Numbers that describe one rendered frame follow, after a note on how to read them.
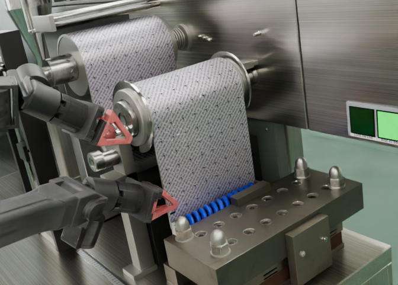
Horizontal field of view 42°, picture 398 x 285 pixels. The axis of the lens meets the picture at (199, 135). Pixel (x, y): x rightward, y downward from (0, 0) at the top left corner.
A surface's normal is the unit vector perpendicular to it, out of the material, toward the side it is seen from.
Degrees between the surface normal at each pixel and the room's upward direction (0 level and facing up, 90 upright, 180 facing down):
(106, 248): 0
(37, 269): 0
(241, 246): 0
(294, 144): 90
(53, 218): 109
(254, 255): 90
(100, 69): 92
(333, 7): 90
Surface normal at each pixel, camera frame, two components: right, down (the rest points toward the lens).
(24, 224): 0.86, 0.36
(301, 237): 0.60, 0.16
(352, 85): -0.78, 0.32
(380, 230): -0.16, -0.93
